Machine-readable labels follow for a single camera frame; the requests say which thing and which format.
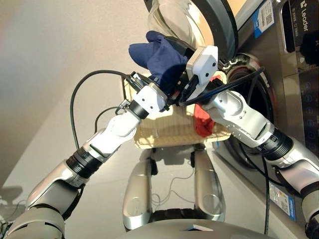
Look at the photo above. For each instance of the silver robot torso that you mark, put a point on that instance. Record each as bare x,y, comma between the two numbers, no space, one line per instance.
194,230

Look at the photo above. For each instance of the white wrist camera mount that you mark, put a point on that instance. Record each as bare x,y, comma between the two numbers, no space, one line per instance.
149,98
203,64

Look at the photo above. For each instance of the navy blue garment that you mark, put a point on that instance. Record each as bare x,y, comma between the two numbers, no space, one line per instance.
159,59

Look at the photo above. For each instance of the round washing machine door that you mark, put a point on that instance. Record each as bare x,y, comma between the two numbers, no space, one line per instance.
189,22

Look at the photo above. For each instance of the silver robot leg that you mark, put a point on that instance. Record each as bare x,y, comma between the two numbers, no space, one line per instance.
137,194
209,186

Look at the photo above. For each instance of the orange-red garment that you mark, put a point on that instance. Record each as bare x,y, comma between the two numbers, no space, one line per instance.
203,122

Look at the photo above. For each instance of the grey washing machine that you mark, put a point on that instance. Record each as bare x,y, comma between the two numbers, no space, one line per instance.
281,74

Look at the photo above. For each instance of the pale woven laundry basket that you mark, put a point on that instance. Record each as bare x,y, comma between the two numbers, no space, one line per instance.
169,132

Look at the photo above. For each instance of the blue white machine sticker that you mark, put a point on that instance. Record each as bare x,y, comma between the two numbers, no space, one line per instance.
264,17

